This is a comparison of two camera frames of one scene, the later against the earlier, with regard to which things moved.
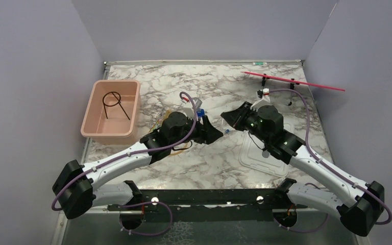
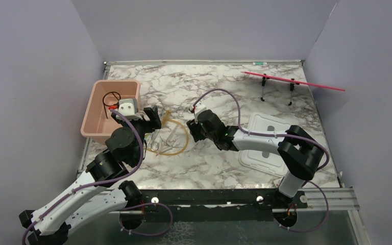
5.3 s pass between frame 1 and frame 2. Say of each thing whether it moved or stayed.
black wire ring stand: stayed
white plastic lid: stayed
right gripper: moved
